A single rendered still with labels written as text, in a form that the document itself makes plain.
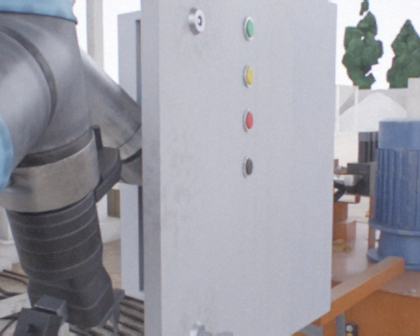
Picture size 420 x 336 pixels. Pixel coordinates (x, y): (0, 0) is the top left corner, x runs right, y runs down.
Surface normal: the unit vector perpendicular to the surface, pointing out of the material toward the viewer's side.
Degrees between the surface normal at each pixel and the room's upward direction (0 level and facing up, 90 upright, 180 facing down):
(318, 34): 90
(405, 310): 90
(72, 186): 106
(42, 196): 114
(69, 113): 102
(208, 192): 90
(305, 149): 90
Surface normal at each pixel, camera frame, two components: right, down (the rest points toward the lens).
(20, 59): 0.78, -0.51
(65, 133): 0.76, 0.31
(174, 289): 0.89, 0.04
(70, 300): -0.34, 0.43
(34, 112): 1.00, 0.04
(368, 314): -0.57, 0.08
